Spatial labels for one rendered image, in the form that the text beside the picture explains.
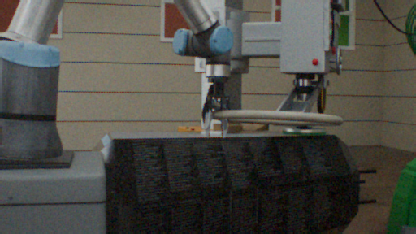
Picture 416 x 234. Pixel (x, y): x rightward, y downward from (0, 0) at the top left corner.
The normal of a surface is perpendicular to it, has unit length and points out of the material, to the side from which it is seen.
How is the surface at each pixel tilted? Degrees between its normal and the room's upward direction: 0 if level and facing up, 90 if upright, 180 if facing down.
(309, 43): 90
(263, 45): 90
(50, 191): 90
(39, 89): 92
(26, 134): 71
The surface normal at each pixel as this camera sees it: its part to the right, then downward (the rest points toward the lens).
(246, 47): -0.22, 0.05
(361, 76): 0.24, 0.05
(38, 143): 0.69, -0.26
